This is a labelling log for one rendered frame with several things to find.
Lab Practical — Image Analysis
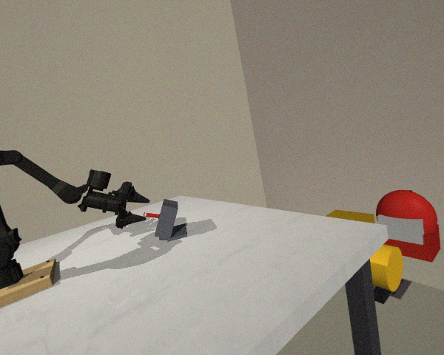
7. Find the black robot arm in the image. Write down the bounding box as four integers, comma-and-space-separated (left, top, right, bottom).
0, 150, 111, 289

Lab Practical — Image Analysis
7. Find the grey sloped panel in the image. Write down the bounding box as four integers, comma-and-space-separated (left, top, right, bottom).
155, 199, 187, 242

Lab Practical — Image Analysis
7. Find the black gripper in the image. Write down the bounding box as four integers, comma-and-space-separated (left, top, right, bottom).
100, 182, 150, 229

